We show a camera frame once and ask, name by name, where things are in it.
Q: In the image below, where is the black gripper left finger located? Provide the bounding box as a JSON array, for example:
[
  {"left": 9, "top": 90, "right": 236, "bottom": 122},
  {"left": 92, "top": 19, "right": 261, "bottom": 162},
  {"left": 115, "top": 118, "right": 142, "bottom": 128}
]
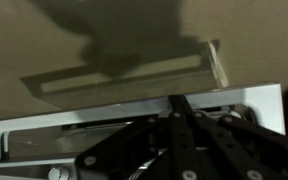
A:
[{"left": 74, "top": 94, "right": 198, "bottom": 180}]

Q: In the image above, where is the silver oven knob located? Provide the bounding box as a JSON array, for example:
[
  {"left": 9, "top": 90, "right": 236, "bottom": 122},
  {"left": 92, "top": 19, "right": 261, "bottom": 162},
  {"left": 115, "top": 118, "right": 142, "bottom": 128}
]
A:
[{"left": 47, "top": 166, "right": 72, "bottom": 180}]

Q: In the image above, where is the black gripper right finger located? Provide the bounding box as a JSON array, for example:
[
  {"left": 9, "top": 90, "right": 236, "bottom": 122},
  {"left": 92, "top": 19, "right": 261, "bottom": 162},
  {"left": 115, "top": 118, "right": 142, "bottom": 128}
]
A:
[{"left": 178, "top": 94, "right": 288, "bottom": 180}]

